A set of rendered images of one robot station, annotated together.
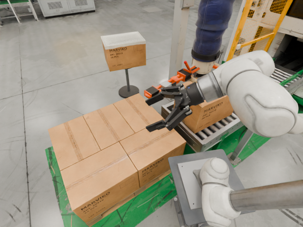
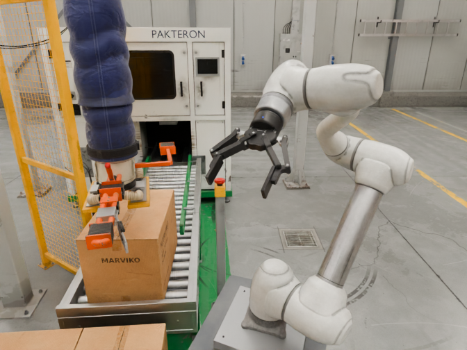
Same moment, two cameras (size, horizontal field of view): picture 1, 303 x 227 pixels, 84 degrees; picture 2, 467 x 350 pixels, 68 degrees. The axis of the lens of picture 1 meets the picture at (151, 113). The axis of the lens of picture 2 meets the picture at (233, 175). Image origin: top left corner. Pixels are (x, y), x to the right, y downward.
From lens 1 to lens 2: 0.66 m
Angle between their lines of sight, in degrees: 54
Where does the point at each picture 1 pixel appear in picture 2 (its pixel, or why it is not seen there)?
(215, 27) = (124, 100)
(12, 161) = not seen: outside the picture
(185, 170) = (233, 335)
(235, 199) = (333, 273)
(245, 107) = (354, 83)
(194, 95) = (276, 121)
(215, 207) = (327, 307)
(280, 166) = not seen: hidden behind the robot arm
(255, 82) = (336, 67)
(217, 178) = (289, 282)
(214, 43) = (129, 125)
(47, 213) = not seen: outside the picture
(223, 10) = (126, 73)
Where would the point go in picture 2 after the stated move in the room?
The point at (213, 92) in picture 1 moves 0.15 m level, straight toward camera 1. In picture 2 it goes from (289, 109) to (338, 119)
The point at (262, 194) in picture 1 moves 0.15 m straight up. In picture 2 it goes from (347, 235) to (351, 196)
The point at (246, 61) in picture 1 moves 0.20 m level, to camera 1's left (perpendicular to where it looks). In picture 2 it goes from (294, 67) to (261, 73)
